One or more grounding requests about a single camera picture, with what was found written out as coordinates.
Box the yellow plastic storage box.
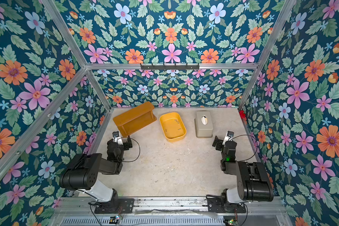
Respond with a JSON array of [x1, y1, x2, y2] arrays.
[[160, 112, 186, 143]]

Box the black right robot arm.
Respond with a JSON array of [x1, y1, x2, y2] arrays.
[[212, 136, 274, 204]]

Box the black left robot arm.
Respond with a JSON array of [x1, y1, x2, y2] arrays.
[[59, 136, 133, 203]]

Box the grey tissue box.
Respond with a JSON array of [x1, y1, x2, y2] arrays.
[[195, 111, 214, 138]]

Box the orange wooden shelf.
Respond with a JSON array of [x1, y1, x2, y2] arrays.
[[113, 102, 157, 137]]

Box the small circuit board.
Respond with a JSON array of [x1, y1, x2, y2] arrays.
[[108, 215, 121, 224]]

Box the white ventilation grille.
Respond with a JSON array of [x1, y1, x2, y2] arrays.
[[60, 216, 225, 226]]

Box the left black camera cable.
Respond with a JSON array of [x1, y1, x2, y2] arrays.
[[119, 137, 141, 163]]

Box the black camera cable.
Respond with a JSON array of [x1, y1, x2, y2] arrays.
[[119, 137, 141, 163], [229, 134, 260, 162]]

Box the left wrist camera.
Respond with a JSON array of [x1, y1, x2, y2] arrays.
[[112, 131, 123, 145]]

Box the red object at wall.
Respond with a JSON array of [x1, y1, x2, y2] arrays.
[[239, 110, 247, 120]]

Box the right black camera cable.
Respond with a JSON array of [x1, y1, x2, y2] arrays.
[[229, 134, 260, 162]]

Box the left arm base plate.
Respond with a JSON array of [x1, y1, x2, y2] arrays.
[[94, 198, 135, 214]]

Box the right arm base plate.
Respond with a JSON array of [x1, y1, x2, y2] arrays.
[[206, 195, 247, 214]]

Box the black hook rail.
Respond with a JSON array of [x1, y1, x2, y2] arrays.
[[140, 63, 200, 71]]

